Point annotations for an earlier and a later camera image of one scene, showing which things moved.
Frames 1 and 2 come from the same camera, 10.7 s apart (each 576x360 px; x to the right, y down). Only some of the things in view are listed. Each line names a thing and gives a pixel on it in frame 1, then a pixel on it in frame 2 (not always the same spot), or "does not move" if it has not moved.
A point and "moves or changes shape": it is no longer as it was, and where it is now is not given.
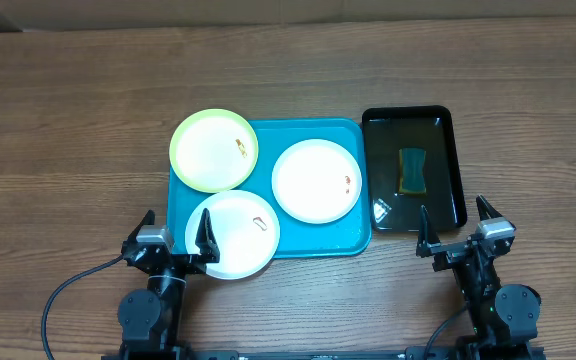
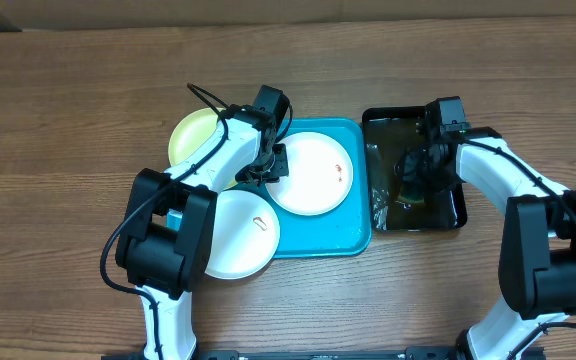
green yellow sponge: [412, 164] moves or changes shape
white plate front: [244, 229] does not move
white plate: [316, 181] moves or changes shape
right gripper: [449, 252] → [419, 164]
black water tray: [412, 161] does not move
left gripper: [208, 250] → [280, 171]
